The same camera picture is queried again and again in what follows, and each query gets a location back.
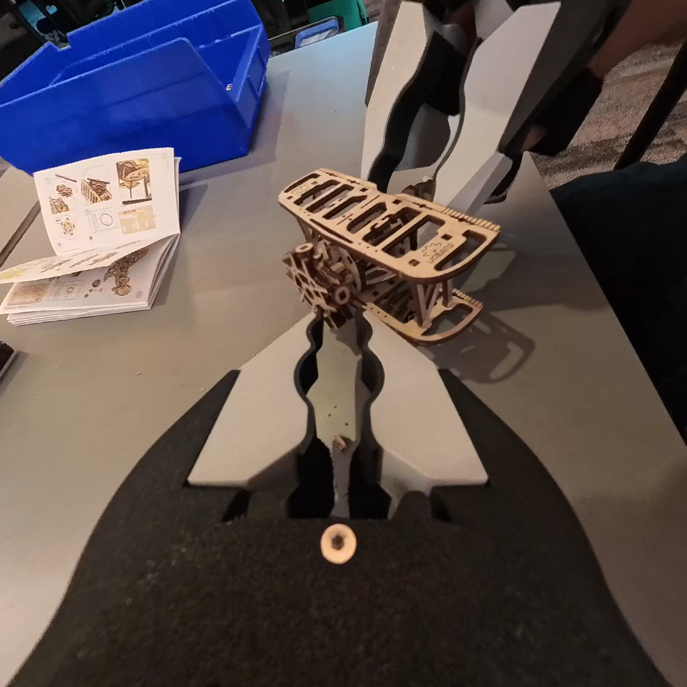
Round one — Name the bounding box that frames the wooden model biplane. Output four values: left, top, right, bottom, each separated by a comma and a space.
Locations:
278, 168, 502, 344

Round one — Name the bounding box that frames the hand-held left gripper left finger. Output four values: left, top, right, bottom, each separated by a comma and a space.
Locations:
187, 314, 316, 490

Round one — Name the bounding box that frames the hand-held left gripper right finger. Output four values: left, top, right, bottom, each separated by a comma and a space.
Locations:
349, 313, 490, 496

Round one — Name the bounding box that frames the blue plastic bin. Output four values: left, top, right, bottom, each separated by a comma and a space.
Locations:
0, 0, 272, 175

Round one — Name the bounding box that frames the white instruction booklet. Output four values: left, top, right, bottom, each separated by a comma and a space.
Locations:
0, 147, 183, 327

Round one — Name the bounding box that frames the grey desk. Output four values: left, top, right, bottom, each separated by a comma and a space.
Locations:
0, 21, 687, 687

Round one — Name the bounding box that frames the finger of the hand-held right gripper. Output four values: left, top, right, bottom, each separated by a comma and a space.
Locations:
435, 0, 564, 209
361, 0, 435, 189

